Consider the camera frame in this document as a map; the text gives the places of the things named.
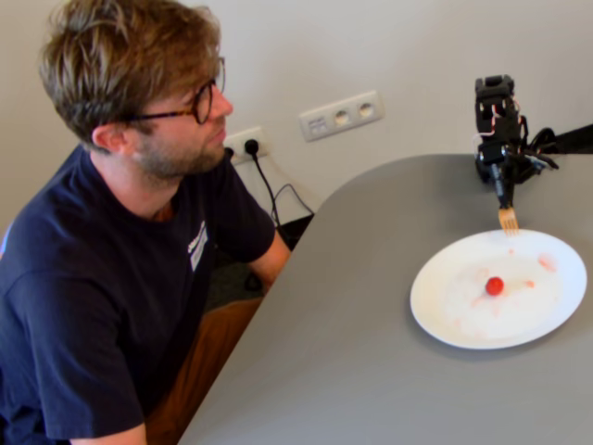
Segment thin black looped cable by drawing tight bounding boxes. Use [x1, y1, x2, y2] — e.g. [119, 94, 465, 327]
[271, 183, 317, 220]

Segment black flat bar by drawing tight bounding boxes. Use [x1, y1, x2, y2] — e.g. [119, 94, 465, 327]
[554, 121, 593, 156]

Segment wooden fork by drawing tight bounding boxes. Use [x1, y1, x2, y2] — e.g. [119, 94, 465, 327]
[498, 206, 521, 236]

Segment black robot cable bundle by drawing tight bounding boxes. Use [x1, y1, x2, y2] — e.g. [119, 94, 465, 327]
[521, 127, 561, 183]

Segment black power cable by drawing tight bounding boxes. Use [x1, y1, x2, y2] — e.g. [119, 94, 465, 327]
[251, 154, 281, 226]

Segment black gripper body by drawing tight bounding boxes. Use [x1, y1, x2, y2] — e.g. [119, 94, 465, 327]
[476, 142, 511, 180]

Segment brown wooden chair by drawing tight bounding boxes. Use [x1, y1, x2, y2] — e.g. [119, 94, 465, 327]
[145, 296, 266, 445]

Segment man in navy t-shirt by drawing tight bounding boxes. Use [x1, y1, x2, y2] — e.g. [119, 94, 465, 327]
[0, 0, 292, 445]

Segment white round plate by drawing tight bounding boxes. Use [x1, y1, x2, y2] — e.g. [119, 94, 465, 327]
[410, 227, 588, 350]

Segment white triple wall outlet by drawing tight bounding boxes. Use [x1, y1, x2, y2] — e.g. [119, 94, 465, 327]
[298, 90, 386, 143]

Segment man's left forearm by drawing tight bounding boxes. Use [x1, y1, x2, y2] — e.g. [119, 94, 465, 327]
[248, 230, 292, 294]

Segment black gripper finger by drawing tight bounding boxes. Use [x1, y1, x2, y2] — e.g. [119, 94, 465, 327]
[502, 159, 517, 210]
[490, 162, 507, 210]

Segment tortoiseshell round glasses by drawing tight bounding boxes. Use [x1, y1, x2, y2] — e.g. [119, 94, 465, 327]
[122, 56, 227, 126]

